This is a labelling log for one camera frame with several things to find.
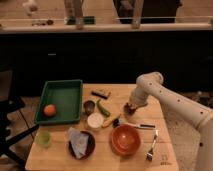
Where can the white round lid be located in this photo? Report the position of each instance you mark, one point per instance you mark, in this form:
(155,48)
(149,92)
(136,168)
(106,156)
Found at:
(95,120)

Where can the dish brush with white handle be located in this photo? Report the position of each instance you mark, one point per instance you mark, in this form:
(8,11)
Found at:
(118,122)

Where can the small dark metal cup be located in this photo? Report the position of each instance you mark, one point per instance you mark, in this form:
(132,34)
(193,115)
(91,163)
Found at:
(89,107)

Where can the green chili pepper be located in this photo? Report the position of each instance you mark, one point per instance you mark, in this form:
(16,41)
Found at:
(102,109)

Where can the orange bowl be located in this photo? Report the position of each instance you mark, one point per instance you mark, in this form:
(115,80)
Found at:
(125,140)

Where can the orange fruit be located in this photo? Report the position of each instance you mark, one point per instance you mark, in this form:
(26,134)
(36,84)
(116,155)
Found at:
(50,110)

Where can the dark grape bunch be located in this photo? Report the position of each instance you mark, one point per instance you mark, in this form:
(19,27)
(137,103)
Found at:
(128,109)

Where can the light green cup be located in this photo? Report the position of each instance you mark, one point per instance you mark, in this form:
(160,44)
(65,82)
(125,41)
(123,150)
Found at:
(43,139)

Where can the green plastic tray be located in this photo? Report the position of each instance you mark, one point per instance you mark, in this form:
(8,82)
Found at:
(66,96)

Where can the grey folded cloth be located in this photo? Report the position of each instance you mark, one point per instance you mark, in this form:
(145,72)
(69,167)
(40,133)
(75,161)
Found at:
(79,142)

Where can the dark brown plate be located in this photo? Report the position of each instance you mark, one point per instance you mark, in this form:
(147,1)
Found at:
(89,148)

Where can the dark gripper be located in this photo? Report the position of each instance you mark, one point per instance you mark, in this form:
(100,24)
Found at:
(132,106)

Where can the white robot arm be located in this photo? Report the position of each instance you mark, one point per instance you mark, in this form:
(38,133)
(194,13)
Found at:
(197,115)

